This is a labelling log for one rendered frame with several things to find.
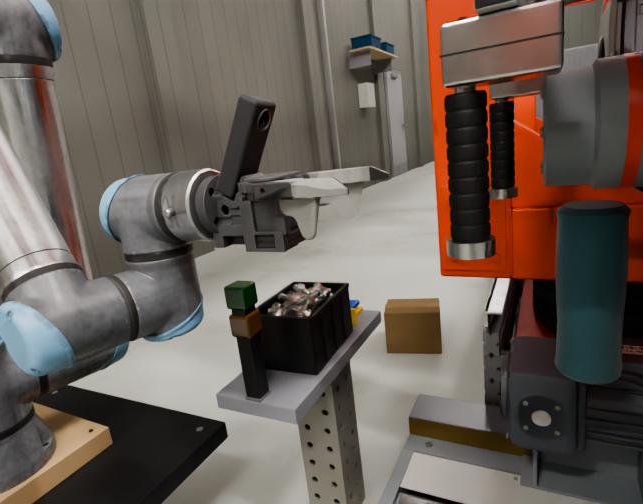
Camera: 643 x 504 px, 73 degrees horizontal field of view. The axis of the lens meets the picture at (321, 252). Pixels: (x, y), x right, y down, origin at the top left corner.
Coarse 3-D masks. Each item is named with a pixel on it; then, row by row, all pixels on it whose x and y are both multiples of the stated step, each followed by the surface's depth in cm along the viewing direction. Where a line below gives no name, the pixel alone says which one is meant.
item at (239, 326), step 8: (256, 312) 73; (232, 320) 72; (240, 320) 72; (248, 320) 71; (256, 320) 73; (232, 328) 73; (240, 328) 72; (248, 328) 72; (256, 328) 73; (240, 336) 73; (248, 336) 72
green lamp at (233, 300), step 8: (240, 280) 74; (224, 288) 72; (232, 288) 71; (240, 288) 70; (248, 288) 71; (232, 296) 71; (240, 296) 70; (248, 296) 71; (256, 296) 73; (232, 304) 72; (240, 304) 71; (248, 304) 71
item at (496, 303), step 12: (492, 288) 130; (504, 288) 129; (492, 300) 122; (504, 300) 121; (492, 312) 114; (504, 312) 128; (492, 324) 121; (504, 324) 128; (492, 336) 115; (492, 348) 116
